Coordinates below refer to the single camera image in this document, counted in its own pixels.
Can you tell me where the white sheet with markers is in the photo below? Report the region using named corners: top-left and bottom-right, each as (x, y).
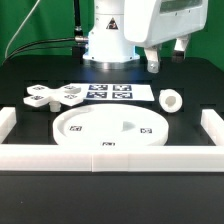
top-left (74, 83), bottom-right (154, 102)

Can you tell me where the black vertical cable connector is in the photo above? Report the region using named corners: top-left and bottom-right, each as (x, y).
top-left (73, 0), bottom-right (83, 37)

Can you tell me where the white round table top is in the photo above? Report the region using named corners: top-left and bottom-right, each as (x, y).
top-left (53, 104), bottom-right (169, 147)

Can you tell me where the black cable bundle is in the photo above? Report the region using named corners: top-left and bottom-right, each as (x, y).
top-left (1, 37), bottom-right (90, 66)

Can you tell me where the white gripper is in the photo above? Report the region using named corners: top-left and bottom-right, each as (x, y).
top-left (124, 0), bottom-right (208, 73)

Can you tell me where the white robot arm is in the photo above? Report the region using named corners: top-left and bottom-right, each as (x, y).
top-left (83, 0), bottom-right (208, 73)

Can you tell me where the white U-shaped boundary frame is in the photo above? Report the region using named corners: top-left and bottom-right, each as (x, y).
top-left (0, 107), bottom-right (224, 173)

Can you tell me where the white cable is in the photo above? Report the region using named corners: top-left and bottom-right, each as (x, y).
top-left (4, 0), bottom-right (42, 60)

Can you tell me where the white cross-shaped table base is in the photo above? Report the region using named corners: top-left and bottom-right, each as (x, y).
top-left (23, 83), bottom-right (84, 112)

